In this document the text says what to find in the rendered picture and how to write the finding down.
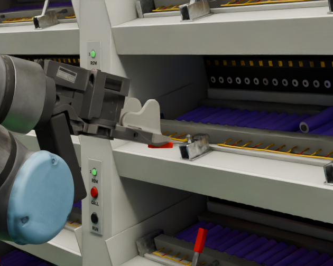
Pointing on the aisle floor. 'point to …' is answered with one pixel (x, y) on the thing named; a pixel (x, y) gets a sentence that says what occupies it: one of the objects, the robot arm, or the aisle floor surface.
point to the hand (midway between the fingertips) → (157, 142)
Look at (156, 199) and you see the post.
